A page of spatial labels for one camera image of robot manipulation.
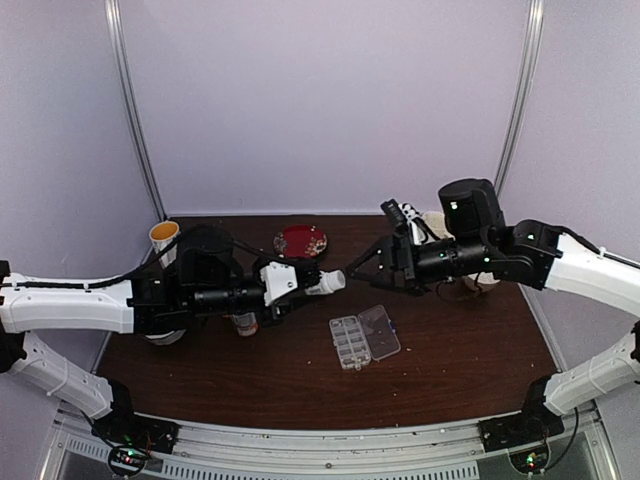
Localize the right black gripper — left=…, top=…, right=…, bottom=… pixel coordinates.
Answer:
left=345, top=233, right=492, bottom=297

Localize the white pill bottle front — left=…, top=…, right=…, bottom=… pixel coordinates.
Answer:
left=305, top=270, right=346, bottom=296

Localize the grey lid pill bottle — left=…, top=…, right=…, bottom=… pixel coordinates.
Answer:
left=232, top=312, right=259, bottom=337

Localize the clear plastic pill organizer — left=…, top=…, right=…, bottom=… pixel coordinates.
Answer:
left=328, top=305, right=401, bottom=371

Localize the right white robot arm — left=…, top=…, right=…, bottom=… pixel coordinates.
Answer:
left=346, top=178, right=639, bottom=316

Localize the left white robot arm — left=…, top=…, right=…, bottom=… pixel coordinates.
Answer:
left=1, top=225, right=323, bottom=444

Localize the red floral plate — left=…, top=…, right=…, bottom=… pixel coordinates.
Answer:
left=272, top=225, right=328, bottom=258

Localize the cream textured mug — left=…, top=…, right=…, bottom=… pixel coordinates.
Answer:
left=422, top=211, right=454, bottom=239

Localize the white small bowl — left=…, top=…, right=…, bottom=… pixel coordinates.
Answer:
left=463, top=272, right=500, bottom=293

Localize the white scalloped bowl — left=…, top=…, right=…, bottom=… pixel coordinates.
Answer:
left=143, top=329, right=186, bottom=346

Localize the yellow interior floral mug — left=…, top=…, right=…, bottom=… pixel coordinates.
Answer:
left=149, top=220, right=180, bottom=268

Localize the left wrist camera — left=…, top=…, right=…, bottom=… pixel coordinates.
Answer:
left=259, top=262, right=314, bottom=306

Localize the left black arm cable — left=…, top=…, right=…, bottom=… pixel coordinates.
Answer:
left=0, top=224, right=281, bottom=291

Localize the front aluminium rail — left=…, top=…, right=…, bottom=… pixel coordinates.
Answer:
left=35, top=408, right=622, bottom=479

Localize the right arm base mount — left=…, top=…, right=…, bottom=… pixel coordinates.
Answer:
left=478, top=375, right=564, bottom=452

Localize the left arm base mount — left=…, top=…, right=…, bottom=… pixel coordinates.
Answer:
left=91, top=379, right=179, bottom=454

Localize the right aluminium frame post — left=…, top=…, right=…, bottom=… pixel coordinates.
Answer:
left=494, top=0, right=545, bottom=198

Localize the aluminium frame post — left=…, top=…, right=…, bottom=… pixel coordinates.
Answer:
left=104, top=0, right=167, bottom=220
left=494, top=0, right=545, bottom=198

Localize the left aluminium frame post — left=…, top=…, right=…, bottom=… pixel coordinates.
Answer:
left=104, top=0, right=167, bottom=220

